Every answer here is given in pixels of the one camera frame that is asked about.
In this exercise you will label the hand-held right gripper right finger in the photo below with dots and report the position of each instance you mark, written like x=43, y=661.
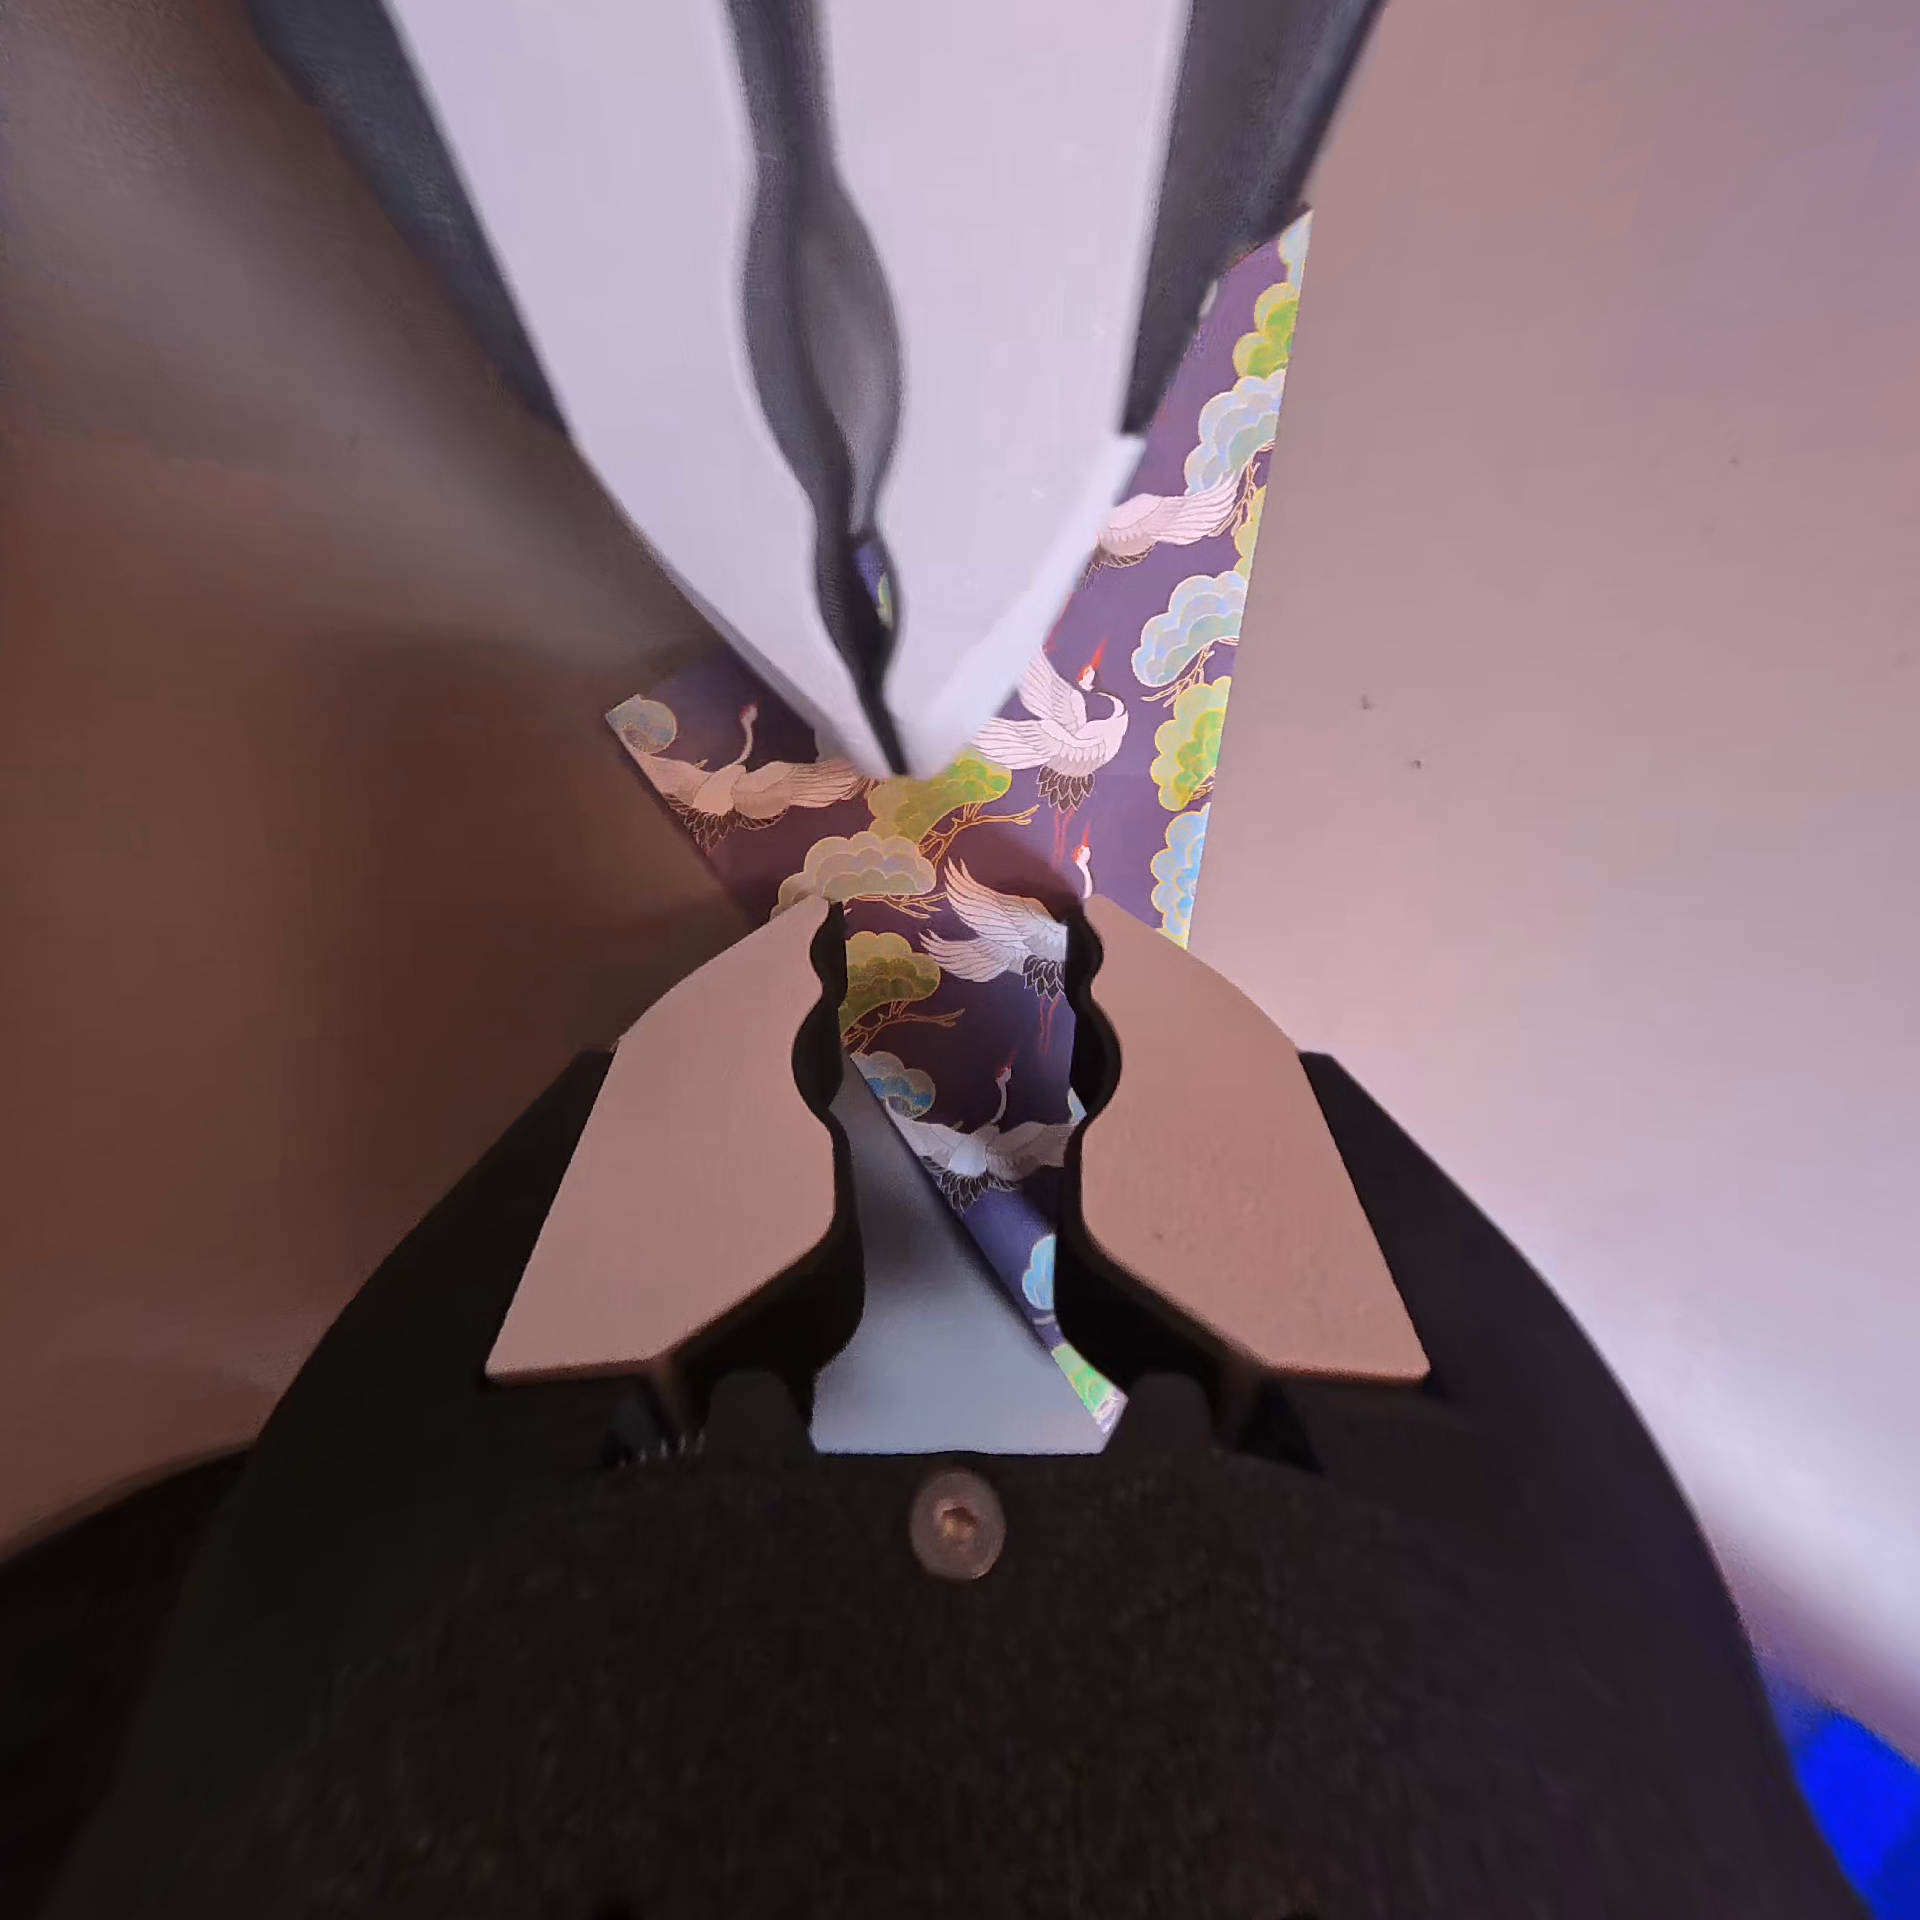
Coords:
x=1247, y=1201

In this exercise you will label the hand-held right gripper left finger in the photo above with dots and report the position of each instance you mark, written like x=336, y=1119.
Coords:
x=677, y=1201

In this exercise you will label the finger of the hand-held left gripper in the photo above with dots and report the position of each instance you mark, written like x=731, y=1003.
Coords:
x=630, y=271
x=1021, y=271

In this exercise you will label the purple crane patterned paper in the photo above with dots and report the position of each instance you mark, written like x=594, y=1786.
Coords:
x=960, y=842

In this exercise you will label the blue plastic bin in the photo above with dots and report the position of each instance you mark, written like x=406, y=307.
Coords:
x=1846, y=1772

